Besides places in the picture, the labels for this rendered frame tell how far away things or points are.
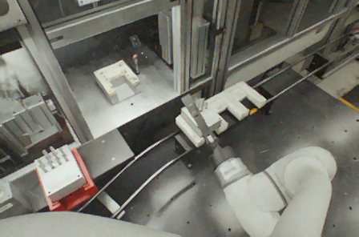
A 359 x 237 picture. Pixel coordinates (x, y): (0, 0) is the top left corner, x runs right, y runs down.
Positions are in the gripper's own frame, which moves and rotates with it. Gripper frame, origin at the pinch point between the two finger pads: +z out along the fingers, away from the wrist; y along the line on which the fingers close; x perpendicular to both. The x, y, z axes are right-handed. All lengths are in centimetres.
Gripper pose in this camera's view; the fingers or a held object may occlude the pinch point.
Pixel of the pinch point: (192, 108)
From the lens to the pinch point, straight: 79.0
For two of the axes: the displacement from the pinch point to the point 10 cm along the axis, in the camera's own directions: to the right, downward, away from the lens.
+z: -4.5, -7.9, 4.2
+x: -8.5, 5.2, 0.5
